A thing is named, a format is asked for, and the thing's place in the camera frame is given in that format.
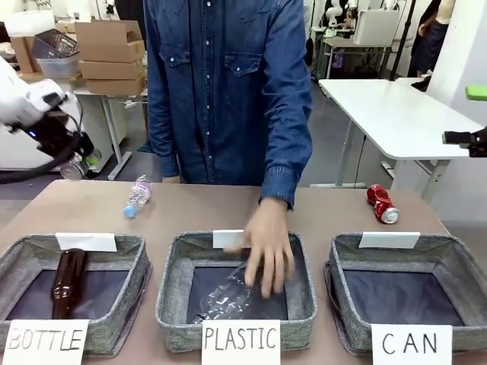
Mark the grey basket marked bottle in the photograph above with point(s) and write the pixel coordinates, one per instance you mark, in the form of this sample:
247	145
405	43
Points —
133	266

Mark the person's left forearm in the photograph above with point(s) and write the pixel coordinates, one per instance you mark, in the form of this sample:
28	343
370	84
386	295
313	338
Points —
289	171

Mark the white blank card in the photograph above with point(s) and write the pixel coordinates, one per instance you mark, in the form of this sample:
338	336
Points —
85	242
228	239
388	240

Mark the white box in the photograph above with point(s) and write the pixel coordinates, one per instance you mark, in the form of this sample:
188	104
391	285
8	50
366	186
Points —
376	26

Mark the person's right forearm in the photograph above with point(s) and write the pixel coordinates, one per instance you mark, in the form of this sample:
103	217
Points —
169	159

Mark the paper sign PLASTIC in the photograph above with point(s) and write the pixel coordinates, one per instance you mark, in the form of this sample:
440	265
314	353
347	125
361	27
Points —
239	342

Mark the paper sign BOTTLE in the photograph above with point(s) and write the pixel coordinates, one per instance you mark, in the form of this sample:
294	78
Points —
42	342

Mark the paper sign CAN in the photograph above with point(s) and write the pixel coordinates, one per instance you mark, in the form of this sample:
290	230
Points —
411	344

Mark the white side table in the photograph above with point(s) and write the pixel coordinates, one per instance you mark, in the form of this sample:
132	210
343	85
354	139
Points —
380	114

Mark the person's left hand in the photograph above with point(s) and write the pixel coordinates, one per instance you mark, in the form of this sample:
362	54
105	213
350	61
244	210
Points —
270	243

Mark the white plastic bin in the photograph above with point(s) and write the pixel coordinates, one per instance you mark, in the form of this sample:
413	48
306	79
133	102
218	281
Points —
61	66

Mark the black tripod pole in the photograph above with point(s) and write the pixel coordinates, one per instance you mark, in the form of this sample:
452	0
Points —
403	42

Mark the red crushed can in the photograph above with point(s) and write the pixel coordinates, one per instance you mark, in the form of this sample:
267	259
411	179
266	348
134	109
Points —
380	201

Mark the grey basket marked plastic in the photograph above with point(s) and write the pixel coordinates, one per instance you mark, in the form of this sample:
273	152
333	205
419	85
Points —
179	266

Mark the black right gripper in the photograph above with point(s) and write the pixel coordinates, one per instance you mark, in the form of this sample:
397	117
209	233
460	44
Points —
479	142

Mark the background person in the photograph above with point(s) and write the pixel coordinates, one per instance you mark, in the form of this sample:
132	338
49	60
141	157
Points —
430	42

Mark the brown glass bottle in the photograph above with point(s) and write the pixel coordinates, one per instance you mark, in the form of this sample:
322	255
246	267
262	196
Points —
68	281

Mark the flat cardboard box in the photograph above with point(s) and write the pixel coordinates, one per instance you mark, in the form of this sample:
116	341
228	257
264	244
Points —
112	69
116	85

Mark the clear crushed plastic bottle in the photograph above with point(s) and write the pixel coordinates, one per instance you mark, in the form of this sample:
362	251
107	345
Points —
224	296

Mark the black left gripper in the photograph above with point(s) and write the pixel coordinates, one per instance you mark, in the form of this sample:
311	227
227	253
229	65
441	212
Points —
57	137

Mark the small cardboard box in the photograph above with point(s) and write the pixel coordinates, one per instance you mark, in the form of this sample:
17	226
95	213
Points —
23	53

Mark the person in denim shirt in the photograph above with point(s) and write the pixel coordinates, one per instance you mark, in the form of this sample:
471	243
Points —
224	95

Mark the white desk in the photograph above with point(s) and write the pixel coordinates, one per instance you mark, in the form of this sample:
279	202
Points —
114	125

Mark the water bottle with blue cap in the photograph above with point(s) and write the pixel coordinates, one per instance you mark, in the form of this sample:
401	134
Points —
137	195

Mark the grey basket marked can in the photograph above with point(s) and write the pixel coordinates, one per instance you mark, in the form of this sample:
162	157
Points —
460	262

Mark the open cardboard box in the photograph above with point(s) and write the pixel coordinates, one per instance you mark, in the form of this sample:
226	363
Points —
108	42

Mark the grey plastic crate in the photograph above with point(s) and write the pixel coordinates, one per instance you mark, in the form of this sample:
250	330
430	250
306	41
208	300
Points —
57	43

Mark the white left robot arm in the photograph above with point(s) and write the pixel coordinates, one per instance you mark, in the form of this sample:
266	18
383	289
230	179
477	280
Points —
19	99

